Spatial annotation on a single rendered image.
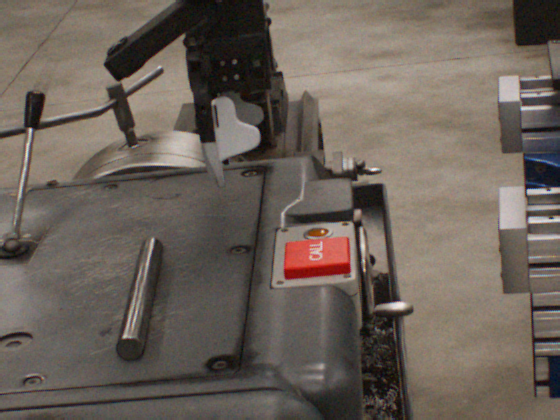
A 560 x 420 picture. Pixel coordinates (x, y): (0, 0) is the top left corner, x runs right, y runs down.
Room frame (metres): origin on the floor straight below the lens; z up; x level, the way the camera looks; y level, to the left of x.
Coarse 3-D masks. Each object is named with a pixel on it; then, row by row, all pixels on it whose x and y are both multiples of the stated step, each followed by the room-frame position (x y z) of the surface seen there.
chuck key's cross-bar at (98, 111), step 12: (156, 72) 1.55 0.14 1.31; (132, 84) 1.51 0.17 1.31; (144, 84) 1.52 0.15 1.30; (96, 108) 1.44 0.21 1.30; (108, 108) 1.45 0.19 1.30; (48, 120) 1.36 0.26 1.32; (60, 120) 1.38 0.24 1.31; (72, 120) 1.40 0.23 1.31; (84, 120) 1.42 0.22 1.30; (0, 132) 1.30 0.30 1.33; (12, 132) 1.31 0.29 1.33; (24, 132) 1.33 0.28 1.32
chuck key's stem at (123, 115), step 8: (112, 88) 1.47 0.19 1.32; (120, 88) 1.48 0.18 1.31; (112, 96) 1.47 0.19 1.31; (120, 96) 1.47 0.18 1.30; (120, 104) 1.47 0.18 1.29; (128, 104) 1.48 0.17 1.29; (120, 112) 1.47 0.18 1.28; (128, 112) 1.48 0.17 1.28; (120, 120) 1.47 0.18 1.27; (128, 120) 1.47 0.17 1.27; (120, 128) 1.48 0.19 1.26; (128, 128) 1.47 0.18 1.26; (128, 136) 1.48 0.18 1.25; (136, 136) 1.48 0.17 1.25; (128, 144) 1.48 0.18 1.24; (136, 144) 1.48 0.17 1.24
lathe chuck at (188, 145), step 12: (156, 132) 1.52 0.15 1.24; (168, 132) 1.51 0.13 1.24; (180, 132) 1.52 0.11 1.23; (120, 144) 1.50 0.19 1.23; (144, 144) 1.47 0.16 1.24; (156, 144) 1.47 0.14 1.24; (168, 144) 1.47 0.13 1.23; (180, 144) 1.47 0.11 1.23; (192, 144) 1.48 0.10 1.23; (96, 156) 1.51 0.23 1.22; (108, 156) 1.47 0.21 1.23; (120, 156) 1.45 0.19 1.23; (192, 156) 1.44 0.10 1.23; (240, 156) 1.51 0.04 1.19; (84, 168) 1.49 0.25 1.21; (96, 168) 1.44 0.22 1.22
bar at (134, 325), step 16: (144, 240) 1.07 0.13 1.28; (144, 256) 1.03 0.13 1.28; (160, 256) 1.04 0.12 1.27; (144, 272) 0.99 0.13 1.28; (144, 288) 0.96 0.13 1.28; (128, 304) 0.93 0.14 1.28; (144, 304) 0.93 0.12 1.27; (128, 320) 0.90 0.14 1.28; (144, 320) 0.91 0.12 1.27; (128, 336) 0.87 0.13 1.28; (144, 336) 0.89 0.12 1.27; (128, 352) 0.87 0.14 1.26
